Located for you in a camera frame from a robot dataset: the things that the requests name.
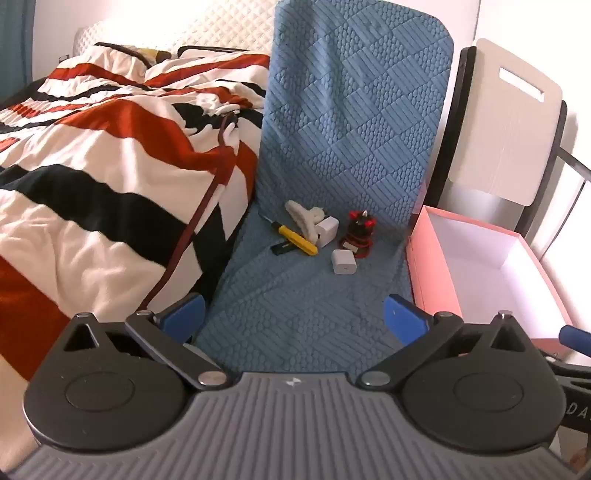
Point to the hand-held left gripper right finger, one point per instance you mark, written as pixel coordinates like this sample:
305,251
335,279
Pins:
406,318

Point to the pink cardboard box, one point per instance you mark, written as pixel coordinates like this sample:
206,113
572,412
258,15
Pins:
498,263

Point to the blue textured mat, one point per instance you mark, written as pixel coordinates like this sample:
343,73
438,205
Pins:
351,129

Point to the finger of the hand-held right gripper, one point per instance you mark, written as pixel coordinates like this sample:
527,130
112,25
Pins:
575,340

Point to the yellow black cushion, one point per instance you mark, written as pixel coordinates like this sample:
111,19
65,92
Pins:
154,54

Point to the yellow utility knife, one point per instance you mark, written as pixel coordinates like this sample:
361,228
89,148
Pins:
295,237

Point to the red white black striped blanket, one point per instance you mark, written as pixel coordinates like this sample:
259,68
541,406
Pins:
83,184

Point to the black usb stick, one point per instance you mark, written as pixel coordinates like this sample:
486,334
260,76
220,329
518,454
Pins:
281,249

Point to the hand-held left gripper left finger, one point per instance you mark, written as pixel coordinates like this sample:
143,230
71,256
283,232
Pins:
187,316

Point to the white quilted headboard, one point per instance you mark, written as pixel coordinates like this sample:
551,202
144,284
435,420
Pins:
207,23

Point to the white charger plug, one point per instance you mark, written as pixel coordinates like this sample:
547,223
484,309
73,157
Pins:
341,262
328,230

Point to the black red toy figure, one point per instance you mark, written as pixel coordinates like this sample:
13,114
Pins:
359,230

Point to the teal curtain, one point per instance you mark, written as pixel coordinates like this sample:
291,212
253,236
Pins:
14,41

